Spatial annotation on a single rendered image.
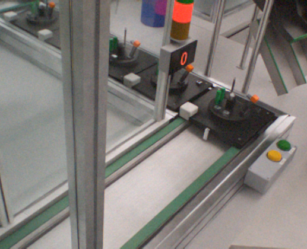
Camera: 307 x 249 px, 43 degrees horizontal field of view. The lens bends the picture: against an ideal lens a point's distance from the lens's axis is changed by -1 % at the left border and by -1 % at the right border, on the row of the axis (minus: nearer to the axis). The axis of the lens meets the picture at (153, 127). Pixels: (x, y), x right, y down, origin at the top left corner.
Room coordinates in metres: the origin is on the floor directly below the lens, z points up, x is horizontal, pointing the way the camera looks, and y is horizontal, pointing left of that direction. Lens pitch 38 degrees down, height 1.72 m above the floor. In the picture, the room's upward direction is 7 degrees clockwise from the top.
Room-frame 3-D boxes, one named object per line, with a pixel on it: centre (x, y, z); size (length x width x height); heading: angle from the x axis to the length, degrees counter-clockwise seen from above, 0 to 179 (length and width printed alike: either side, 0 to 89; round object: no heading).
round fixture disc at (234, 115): (1.10, -0.24, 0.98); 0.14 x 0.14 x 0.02
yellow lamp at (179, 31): (1.01, -0.04, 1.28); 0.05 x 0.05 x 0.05
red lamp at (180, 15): (1.01, -0.04, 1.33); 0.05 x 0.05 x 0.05
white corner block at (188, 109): (1.08, -0.11, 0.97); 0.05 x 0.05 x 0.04; 55
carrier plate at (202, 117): (1.10, -0.24, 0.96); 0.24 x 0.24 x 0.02; 55
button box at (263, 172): (0.91, -0.37, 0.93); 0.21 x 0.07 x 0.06; 145
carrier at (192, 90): (1.25, -0.03, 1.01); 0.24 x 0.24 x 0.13; 55
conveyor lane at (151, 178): (0.87, -0.05, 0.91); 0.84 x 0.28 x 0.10; 145
